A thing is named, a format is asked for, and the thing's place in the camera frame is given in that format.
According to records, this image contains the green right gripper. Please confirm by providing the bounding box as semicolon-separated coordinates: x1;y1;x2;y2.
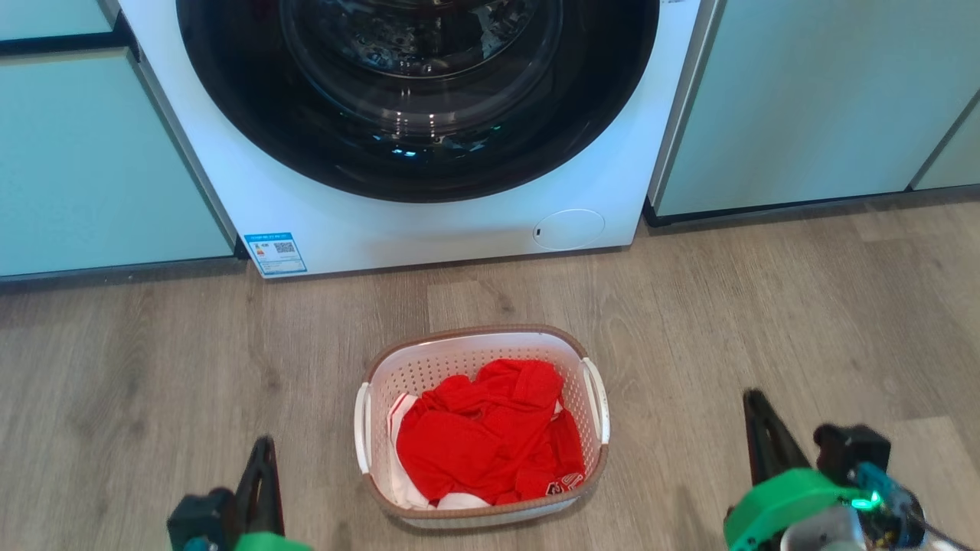
724;389;864;551

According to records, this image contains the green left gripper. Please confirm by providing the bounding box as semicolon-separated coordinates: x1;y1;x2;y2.
230;436;312;551

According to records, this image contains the white perforated laundry basket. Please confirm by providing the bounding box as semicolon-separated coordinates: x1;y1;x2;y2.
354;324;611;529

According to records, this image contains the red mesh jersey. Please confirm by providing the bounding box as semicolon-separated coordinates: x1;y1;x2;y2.
395;359;586;506

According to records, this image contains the blue energy label sticker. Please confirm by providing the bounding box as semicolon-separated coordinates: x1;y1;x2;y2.
244;233;308;277

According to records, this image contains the round white filter cover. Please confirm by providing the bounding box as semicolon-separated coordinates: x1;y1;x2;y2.
533;208;606;251

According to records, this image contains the white front-load washing machine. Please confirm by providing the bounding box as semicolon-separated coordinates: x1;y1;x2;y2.
116;0;717;279

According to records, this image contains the wide pale green cabinet panel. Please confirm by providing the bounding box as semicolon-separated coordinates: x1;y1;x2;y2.
647;0;980;219

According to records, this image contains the narrow pale green cabinet door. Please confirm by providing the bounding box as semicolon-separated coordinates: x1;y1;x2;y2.
911;92;980;192

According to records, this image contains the large pale green cabinet door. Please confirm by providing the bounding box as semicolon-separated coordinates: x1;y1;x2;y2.
0;47;237;278

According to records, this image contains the black round washer door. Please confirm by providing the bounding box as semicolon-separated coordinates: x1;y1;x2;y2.
176;0;661;204

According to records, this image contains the pale green cabinet drawer front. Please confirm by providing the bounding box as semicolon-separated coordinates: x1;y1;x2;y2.
0;0;119;41

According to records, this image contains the blue right cable plug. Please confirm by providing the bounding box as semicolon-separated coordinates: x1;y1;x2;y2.
851;461;913;523

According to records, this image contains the thin black cable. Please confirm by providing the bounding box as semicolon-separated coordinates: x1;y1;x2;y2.
911;513;975;551

